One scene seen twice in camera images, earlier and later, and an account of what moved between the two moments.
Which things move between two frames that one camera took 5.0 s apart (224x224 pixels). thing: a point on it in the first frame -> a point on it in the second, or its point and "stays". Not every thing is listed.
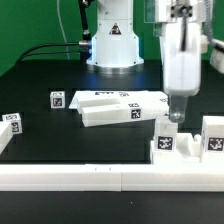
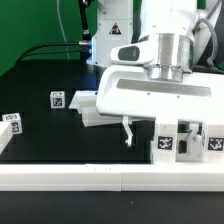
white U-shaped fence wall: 112,177 stays
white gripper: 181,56 -> 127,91
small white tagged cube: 15,122 stays
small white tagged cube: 57,99 stays
